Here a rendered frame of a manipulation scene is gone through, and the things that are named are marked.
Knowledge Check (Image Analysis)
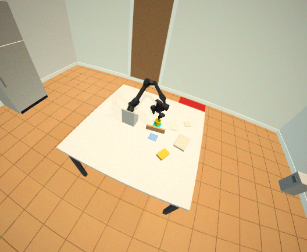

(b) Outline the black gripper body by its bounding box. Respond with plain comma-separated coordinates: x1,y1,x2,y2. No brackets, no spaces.
150,105,165,118

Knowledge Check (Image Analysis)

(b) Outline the yellow cup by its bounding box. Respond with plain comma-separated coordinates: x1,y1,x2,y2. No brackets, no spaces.
155,118,161,127

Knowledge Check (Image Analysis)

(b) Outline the yellow flat block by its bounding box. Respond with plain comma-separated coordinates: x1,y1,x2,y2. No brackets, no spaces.
157,149,170,161

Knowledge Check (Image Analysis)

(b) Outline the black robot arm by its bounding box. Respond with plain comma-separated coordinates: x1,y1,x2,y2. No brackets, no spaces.
127,78,170,112

